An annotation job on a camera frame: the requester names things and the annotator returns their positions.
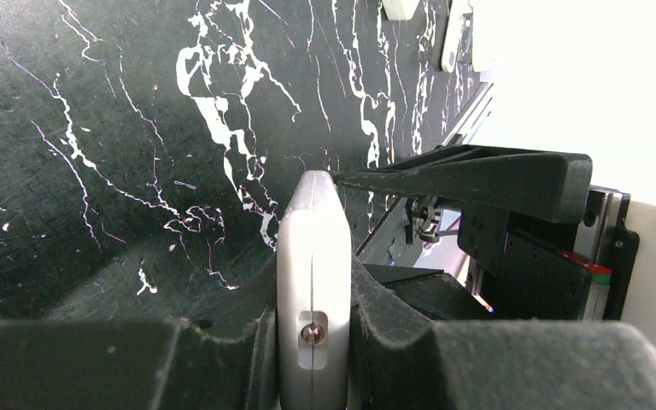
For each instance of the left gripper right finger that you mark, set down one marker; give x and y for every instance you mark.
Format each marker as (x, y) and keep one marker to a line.
(401, 359)

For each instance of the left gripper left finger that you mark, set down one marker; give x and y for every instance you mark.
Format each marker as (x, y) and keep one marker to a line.
(227, 360)

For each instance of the white battery cover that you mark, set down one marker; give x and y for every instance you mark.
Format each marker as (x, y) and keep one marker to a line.
(400, 10)

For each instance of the white remote with buttons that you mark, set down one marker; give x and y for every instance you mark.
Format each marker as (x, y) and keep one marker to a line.
(314, 267)

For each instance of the long white remote control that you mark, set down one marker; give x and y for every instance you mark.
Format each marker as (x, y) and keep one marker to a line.
(460, 14)

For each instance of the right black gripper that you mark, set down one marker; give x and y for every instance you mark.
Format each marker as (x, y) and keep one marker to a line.
(537, 268)

